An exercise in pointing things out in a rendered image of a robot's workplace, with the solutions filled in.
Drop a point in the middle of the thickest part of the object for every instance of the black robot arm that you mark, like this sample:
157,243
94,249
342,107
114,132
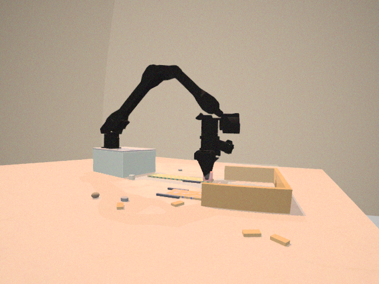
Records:
153,76

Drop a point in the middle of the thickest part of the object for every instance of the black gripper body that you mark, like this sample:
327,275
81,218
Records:
206,152

